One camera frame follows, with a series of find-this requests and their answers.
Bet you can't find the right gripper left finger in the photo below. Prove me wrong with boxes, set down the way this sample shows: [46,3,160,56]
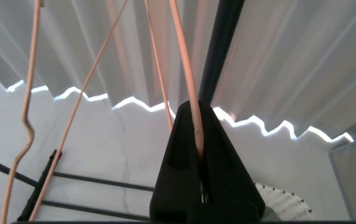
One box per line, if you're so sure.
[149,100,202,223]

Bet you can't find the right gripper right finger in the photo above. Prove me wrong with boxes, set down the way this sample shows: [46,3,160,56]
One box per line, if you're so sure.
[199,100,266,223]

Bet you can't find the pink clothes hanger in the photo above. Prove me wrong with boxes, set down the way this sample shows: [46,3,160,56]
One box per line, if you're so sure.
[143,0,205,160]
[0,0,129,224]

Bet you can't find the white laundry basket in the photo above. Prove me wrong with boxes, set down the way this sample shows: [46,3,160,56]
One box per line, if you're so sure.
[254,182,314,222]

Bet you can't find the black clothes rack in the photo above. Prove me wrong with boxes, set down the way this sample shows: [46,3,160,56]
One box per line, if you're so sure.
[0,0,246,222]

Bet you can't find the white curtain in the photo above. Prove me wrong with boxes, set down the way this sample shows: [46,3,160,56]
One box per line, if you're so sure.
[0,0,356,144]

